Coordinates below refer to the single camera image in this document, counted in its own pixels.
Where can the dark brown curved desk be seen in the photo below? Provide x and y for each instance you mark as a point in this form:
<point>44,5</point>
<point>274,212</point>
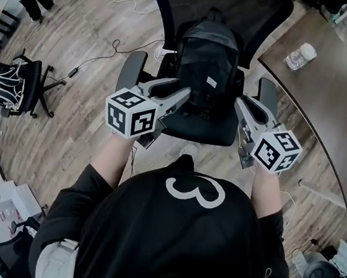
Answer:
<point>327,100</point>

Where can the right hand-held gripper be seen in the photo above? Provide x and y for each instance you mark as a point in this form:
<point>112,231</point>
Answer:
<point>274,151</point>

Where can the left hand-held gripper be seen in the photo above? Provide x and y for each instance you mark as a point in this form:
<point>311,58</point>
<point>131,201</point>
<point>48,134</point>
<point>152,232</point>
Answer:
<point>129,114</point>

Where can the black backpack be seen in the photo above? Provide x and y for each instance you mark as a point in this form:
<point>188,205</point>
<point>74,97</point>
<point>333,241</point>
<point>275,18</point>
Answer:
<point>207,61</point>

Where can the white sneaker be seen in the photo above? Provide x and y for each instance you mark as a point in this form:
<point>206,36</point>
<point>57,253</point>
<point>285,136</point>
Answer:
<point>188,151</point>

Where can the person's left forearm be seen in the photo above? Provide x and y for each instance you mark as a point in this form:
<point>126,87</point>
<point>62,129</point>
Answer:
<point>112,159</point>

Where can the black and white patterned garment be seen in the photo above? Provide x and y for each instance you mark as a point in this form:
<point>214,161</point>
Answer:
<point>5,85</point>

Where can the person's black printed t-shirt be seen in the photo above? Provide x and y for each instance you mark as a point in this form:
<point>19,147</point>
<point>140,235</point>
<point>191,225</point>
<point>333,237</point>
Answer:
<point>162,233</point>

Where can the person's right forearm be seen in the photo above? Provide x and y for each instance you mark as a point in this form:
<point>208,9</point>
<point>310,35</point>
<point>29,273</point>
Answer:
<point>266,195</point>

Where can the clear jar with white lid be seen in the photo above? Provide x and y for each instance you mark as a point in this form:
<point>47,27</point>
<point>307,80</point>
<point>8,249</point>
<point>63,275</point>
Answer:
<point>299,56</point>

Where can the black mesh office chair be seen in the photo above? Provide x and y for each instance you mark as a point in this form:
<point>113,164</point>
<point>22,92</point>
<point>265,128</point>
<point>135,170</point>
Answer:
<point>199,129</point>

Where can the white cardboard box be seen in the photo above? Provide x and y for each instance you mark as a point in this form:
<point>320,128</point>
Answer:
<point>26,202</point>

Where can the black swivel chair with garment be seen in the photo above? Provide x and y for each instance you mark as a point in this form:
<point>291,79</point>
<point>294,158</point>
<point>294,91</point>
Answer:
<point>33,88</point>

